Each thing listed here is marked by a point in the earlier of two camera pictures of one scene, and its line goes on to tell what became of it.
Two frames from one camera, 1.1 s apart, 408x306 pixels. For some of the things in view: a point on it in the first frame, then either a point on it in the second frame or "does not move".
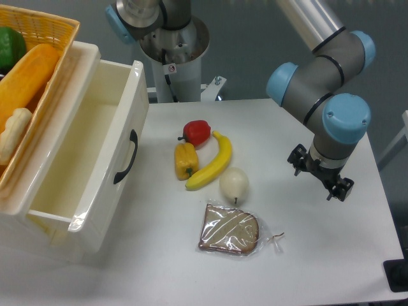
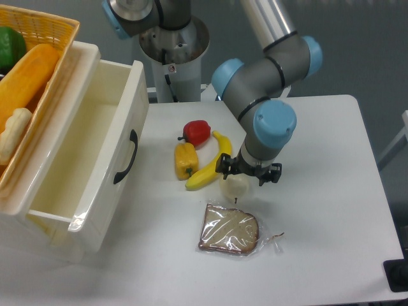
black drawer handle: [133, 138] does not move
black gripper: [328, 175] to [225, 164]
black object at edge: [396, 273] does not move
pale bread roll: [14, 129] does not move
